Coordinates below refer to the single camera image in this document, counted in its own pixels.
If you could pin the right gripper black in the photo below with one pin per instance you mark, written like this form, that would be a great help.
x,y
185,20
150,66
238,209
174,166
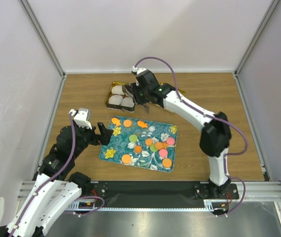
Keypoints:
x,y
135,89

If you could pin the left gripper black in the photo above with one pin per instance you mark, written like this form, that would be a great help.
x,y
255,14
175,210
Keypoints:
x,y
104,137

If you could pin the metal tongs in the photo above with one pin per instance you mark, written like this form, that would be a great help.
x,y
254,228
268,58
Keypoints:
x,y
138,97

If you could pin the green round cookie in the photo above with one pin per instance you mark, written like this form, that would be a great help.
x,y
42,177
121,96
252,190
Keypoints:
x,y
133,138

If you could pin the orange fish cookie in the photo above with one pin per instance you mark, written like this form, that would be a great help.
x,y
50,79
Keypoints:
x,y
142,124
116,121

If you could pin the black sandwich cookie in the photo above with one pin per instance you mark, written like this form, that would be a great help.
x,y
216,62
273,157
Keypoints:
x,y
128,90

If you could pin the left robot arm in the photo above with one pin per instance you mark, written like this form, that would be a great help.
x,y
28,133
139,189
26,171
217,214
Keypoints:
x,y
54,189

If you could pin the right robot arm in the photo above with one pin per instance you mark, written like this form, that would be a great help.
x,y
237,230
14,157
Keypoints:
x,y
215,132

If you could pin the orange round cookie top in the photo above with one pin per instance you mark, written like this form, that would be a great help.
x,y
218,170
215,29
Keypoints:
x,y
127,123

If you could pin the white paper cup front-right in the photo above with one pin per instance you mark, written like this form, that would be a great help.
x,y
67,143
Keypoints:
x,y
127,102

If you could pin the white paper cup back-left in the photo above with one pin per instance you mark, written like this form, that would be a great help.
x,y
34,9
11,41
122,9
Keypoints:
x,y
117,90

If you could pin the orange dotted cookie front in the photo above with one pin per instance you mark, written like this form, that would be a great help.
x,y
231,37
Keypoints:
x,y
126,159

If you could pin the orange dotted cookie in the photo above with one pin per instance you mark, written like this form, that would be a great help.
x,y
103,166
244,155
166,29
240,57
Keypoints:
x,y
126,159
167,163

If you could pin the square cookie tin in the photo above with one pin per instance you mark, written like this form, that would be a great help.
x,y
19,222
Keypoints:
x,y
118,107

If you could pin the gold tin lid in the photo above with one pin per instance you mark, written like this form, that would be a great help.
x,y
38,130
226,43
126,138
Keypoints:
x,y
181,92

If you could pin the white paper cup front-left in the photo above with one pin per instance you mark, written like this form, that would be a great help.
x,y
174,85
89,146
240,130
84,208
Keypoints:
x,y
115,99

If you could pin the orange round cookie centre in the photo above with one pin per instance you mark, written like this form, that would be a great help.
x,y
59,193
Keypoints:
x,y
149,142

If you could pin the teal floral tray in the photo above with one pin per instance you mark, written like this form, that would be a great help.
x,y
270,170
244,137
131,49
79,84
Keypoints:
x,y
142,156

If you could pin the green cookie under pile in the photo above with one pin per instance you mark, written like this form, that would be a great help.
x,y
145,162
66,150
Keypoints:
x,y
152,148

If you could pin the orange round cookie pile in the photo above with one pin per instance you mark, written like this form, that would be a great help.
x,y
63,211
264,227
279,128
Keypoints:
x,y
158,145

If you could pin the pink round cookie upper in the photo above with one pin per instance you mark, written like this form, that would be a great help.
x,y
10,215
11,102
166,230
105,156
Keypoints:
x,y
170,141

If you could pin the pink round cookie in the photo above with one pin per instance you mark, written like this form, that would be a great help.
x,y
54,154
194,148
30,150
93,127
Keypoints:
x,y
163,153
170,141

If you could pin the pink round cookie lower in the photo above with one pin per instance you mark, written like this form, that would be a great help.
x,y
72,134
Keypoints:
x,y
163,153

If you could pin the orange dotted cookie right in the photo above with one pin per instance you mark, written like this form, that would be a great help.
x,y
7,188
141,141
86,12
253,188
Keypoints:
x,y
167,163

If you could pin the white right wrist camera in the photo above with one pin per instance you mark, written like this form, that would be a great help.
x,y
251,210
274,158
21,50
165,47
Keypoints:
x,y
136,71

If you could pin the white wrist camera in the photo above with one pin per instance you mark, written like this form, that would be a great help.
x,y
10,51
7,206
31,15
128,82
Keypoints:
x,y
81,117
136,71

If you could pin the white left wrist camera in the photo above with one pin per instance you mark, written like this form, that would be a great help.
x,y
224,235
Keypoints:
x,y
81,117

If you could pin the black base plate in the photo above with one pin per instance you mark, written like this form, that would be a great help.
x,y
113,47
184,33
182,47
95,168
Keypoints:
x,y
161,194

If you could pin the aluminium frame rail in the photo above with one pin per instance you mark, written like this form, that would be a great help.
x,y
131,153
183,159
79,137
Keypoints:
x,y
249,192

